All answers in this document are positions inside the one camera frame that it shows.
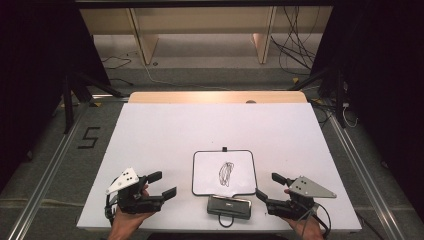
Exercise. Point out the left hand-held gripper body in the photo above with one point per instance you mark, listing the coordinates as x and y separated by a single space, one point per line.
133 201

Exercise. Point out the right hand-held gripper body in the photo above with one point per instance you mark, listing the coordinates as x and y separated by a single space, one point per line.
293 208

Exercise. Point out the black whiteboard eraser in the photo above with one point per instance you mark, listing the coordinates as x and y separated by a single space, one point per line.
229 207

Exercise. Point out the person's left hand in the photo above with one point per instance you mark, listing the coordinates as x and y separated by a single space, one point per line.
128 221

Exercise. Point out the person's right hand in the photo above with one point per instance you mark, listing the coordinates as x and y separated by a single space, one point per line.
310 230

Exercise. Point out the light wooden table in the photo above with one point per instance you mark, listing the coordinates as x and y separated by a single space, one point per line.
200 97

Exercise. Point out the black metal stand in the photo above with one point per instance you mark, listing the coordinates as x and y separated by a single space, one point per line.
68 106
339 100

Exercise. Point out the black curtain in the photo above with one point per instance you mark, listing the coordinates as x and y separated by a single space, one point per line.
383 83
33 83

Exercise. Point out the light wooden shelf unit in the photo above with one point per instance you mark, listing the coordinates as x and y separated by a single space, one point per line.
200 20

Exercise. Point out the aluminium floor rail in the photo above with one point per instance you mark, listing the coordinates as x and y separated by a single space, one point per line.
366 180
43 180

